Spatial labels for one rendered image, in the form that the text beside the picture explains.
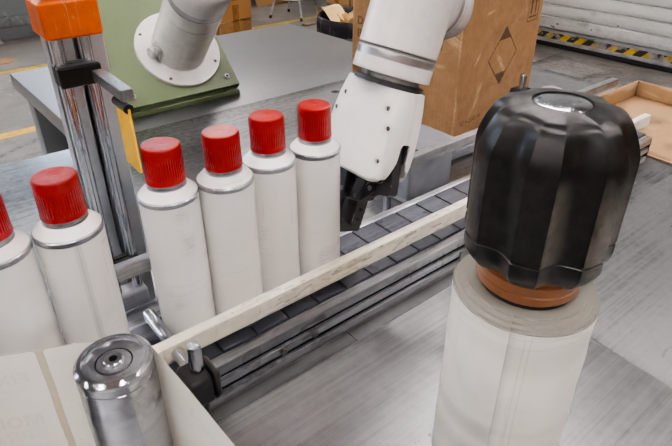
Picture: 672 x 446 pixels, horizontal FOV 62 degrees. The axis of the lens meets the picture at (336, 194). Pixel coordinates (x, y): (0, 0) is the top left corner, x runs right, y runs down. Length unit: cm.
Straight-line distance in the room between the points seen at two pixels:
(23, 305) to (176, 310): 13
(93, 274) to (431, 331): 32
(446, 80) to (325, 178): 50
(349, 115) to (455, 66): 42
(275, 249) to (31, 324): 22
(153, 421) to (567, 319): 23
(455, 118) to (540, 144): 75
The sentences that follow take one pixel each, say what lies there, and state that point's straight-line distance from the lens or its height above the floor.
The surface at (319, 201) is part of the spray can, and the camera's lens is 57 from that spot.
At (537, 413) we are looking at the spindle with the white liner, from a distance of 38.
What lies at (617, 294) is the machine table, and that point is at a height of 83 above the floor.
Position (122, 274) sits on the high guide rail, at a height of 96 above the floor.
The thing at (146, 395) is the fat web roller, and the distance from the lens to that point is 31.
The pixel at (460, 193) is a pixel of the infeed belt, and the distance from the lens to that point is 82.
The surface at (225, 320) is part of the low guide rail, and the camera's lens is 55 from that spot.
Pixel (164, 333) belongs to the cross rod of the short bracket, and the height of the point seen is 91.
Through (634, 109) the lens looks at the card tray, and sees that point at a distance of 140.
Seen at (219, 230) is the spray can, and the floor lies 100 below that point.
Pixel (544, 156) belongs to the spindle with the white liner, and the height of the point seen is 116.
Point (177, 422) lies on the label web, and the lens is 34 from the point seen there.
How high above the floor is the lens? 128
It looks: 29 degrees down
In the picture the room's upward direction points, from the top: straight up
